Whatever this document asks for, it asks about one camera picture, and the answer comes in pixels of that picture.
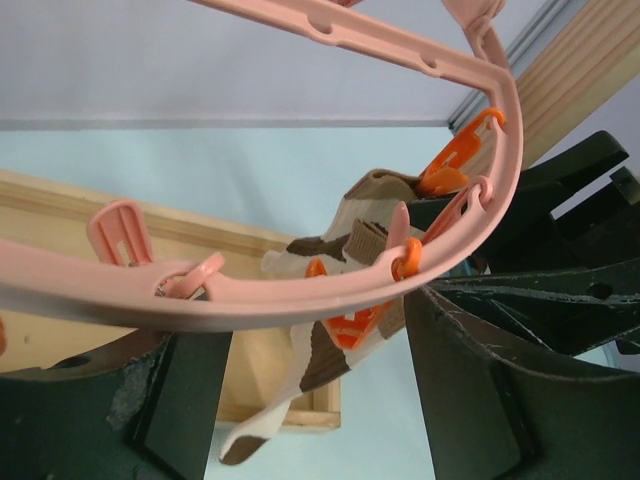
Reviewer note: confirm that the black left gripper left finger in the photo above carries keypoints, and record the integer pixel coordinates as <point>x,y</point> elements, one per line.
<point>141,407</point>

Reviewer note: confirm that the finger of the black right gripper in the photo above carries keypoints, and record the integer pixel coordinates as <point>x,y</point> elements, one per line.
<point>544,187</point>
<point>567,311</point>

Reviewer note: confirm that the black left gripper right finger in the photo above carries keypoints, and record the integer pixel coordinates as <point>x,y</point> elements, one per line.
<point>498,407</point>

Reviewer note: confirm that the orange clothes clip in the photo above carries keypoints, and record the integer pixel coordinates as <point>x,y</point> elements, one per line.
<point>443,176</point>
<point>356,331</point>

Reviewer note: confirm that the pink round clip hanger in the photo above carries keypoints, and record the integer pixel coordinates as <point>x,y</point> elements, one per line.
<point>43,283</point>

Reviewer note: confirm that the cream brown striped sock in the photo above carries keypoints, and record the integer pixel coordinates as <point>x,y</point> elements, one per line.
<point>366,209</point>

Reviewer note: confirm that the wooden hanger rack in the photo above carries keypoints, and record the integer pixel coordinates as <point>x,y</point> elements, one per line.
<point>126,287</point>

